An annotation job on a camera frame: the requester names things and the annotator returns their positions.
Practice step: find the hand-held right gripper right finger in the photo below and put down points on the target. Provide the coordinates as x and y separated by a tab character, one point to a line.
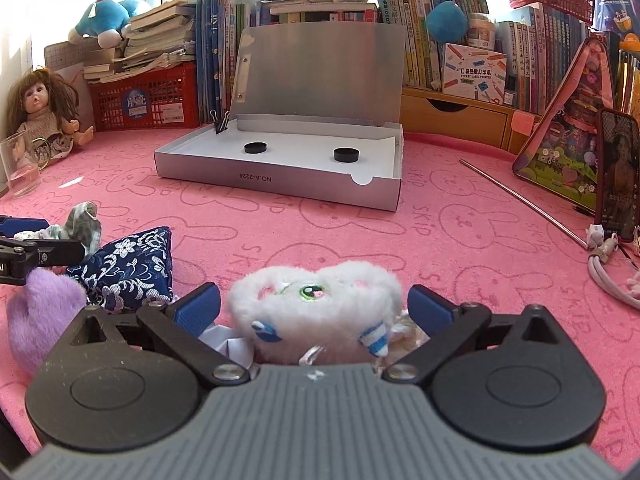
429	306

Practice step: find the purple plush heart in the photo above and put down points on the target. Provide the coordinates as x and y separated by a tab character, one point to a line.
45	315

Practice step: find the blue face mask box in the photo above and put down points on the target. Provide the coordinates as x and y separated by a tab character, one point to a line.
620	5

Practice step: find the clear glass cup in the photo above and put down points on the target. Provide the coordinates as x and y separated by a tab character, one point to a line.
17	170

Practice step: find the black binder clip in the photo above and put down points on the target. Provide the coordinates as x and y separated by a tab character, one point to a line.
222	124

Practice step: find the wooden drawer shelf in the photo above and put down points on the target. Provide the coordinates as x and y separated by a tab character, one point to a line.
450	120

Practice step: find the grey grid board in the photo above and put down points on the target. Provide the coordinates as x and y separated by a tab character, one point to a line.
60	55

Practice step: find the row of blue upright books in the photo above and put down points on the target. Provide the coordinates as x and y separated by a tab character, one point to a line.
215	55

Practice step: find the black round cap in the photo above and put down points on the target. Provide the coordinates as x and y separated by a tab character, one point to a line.
255	148
347	155

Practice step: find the blue floral fabric pouch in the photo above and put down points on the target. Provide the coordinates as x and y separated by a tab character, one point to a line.
127	270

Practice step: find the label printer box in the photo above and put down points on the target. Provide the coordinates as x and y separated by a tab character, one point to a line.
472	75

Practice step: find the phone with photo case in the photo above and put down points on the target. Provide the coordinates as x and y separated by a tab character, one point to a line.
620	170

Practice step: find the paper crane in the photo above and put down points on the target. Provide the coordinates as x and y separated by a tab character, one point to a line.
227	346

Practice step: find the grey floral fabric piece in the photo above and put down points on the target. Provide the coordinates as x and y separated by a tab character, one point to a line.
82	222

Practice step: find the long-haired doll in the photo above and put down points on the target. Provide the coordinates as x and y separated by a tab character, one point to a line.
42	110

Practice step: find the row of shelf books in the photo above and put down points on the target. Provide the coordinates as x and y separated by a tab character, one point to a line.
540	60

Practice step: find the stack of worn books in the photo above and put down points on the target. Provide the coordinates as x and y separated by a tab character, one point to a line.
155	35

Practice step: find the pink house toy box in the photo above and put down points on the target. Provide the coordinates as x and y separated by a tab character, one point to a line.
570	150

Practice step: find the flat books under plush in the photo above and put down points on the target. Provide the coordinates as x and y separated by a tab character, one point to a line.
325	12

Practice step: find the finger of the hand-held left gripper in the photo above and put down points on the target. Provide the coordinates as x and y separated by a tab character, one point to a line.
50	253
22	224

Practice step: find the pink bunny print mat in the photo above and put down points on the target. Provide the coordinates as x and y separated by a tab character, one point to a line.
475	270

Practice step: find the red crate with blue label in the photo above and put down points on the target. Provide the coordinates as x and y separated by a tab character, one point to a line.
150	100

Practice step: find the large blue cat plush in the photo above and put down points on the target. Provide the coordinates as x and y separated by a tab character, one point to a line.
445	20

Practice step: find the grey cardboard box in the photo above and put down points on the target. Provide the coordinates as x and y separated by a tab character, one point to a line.
310	75

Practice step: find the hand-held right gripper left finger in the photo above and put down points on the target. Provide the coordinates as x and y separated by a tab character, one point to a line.
197	306

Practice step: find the white plush toy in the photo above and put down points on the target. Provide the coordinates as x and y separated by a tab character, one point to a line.
310	310

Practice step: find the gold rimmed round mirror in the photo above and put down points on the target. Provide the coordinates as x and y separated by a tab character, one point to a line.
48	152

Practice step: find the small blue cat plush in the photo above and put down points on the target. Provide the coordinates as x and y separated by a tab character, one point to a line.
100	20

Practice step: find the small white figurine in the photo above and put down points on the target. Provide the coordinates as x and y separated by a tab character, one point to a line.
595	235

